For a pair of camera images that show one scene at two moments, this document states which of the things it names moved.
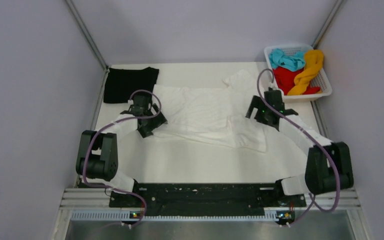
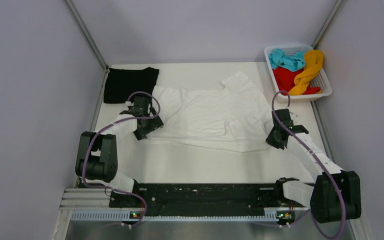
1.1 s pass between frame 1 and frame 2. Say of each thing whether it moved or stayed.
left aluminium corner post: stayed
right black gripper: moved
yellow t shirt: stayed
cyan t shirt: stayed
